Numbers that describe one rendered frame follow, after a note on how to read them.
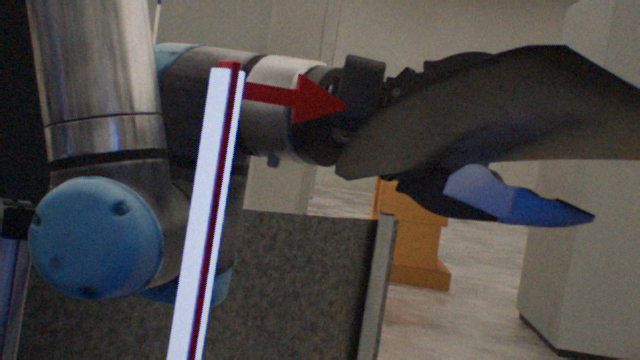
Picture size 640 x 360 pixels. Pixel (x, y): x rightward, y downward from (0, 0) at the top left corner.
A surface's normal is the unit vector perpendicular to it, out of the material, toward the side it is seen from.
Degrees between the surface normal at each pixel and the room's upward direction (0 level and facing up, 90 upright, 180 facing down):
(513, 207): 84
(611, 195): 90
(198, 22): 90
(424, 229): 90
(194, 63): 51
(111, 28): 79
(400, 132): 160
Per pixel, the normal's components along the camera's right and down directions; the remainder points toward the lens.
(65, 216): -0.25, 0.01
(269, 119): -0.54, 0.18
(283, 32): -0.01, 0.05
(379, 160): 0.11, 0.95
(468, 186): -0.49, -0.14
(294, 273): 0.62, 0.14
